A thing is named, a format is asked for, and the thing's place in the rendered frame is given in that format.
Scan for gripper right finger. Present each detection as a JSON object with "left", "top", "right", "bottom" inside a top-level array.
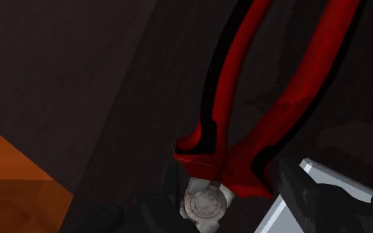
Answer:
[{"left": 277, "top": 157, "right": 373, "bottom": 233}]

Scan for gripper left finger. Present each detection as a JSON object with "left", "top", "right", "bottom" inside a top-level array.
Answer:
[{"left": 76, "top": 162, "right": 201, "bottom": 233}]

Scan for red handled pliers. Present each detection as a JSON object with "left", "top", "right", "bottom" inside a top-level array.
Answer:
[{"left": 173, "top": 0, "right": 368, "bottom": 233}]

